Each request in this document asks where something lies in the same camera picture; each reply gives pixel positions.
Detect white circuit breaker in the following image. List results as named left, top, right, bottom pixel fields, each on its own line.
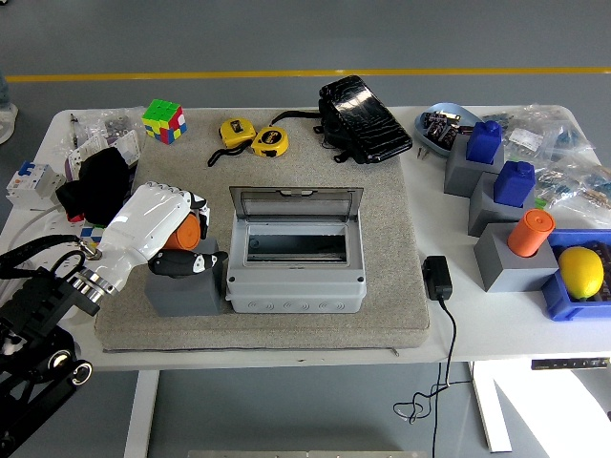
left=5, top=160, right=67, bottom=211

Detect grey-brown mat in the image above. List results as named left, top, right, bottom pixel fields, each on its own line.
left=94, top=107, right=431, bottom=354

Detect black cloth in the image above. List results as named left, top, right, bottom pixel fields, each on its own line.
left=55, top=146, right=133, bottom=225

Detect blue plastic bin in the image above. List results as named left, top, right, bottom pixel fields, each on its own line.
left=540, top=228, right=611, bottom=323

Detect clear bags of screws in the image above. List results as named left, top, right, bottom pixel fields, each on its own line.
left=50, top=108, right=147, bottom=163

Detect grey holder block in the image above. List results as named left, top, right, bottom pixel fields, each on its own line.
left=467, top=171, right=537, bottom=239
left=474, top=221, right=560, bottom=294
left=144, top=237, right=225, bottom=318
left=443, top=135, right=506, bottom=198

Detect person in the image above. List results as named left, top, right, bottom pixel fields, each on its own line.
left=0, top=71, right=20, bottom=145

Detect yellow tape measure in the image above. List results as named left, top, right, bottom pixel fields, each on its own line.
left=249, top=124, right=290, bottom=158
left=206, top=117, right=257, bottom=168

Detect yellow lemon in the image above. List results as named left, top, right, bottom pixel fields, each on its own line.
left=557, top=246, right=605, bottom=302

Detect white plug packet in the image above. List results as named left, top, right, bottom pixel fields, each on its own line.
left=64, top=129, right=145, bottom=180

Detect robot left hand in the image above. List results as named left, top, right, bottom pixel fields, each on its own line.
left=94, top=180, right=229, bottom=292

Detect black glossy pouch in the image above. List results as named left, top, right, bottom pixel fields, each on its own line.
left=274, top=74, right=414, bottom=166

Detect blue block battery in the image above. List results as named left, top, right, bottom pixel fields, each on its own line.
left=492, top=160, right=537, bottom=209
left=465, top=119, right=504, bottom=166

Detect black adapter cord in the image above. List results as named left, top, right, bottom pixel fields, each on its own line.
left=392, top=298, right=474, bottom=458

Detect light blue bowl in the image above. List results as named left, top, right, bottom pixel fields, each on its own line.
left=412, top=102, right=483, bottom=158

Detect black table control panel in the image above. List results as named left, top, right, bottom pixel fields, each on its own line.
left=530, top=356, right=611, bottom=371

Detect dark small components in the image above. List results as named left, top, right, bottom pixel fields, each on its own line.
left=422, top=110, right=463, bottom=145

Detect black power adapter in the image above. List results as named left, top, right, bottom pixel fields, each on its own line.
left=421, top=255, right=453, bottom=302

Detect grey electrical box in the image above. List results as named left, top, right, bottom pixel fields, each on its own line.
left=225, top=219, right=368, bottom=315

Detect colourful puzzle cube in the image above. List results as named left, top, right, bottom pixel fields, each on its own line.
left=141, top=98, right=187, bottom=146
left=79, top=222, right=107, bottom=242

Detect orange cylinder battery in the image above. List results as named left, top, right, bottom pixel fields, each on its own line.
left=163, top=213, right=201, bottom=252
left=506, top=208, right=557, bottom=259

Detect clear bags of components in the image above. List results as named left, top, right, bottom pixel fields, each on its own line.
left=481, top=104, right=611, bottom=211

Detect white table leg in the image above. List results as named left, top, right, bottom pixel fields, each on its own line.
left=122, top=369, right=161, bottom=458
left=470, top=361, right=513, bottom=453

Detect transparent hinged box lid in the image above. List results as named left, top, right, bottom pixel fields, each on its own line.
left=228, top=185, right=366, bottom=225

